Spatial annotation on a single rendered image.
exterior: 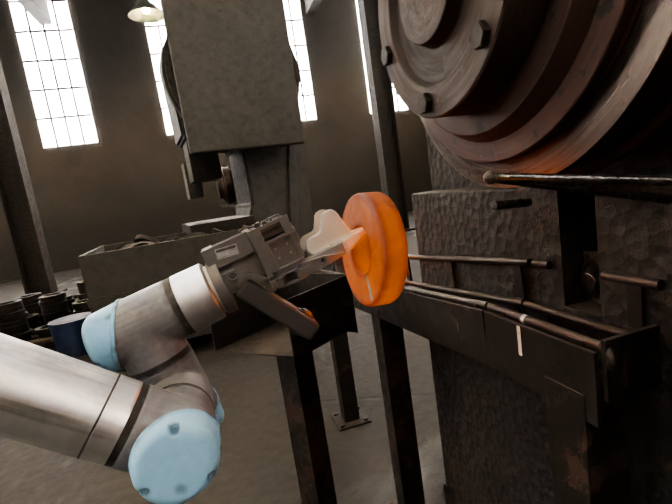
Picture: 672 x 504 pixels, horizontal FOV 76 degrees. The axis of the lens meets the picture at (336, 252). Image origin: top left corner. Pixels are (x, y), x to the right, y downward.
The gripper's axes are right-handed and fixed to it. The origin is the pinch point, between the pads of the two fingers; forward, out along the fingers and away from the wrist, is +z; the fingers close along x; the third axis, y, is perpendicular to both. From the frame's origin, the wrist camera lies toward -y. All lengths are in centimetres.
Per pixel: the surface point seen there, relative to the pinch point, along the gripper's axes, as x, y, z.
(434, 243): 29.5, -14.8, 23.5
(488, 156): -8.3, 3.7, 16.6
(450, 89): -12.1, 12.8, 12.1
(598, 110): -22.7, 5.6, 18.9
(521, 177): -19.6, 2.3, 11.4
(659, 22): -28.5, 10.8, 20.3
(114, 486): 103, -63, -88
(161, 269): 224, -11, -59
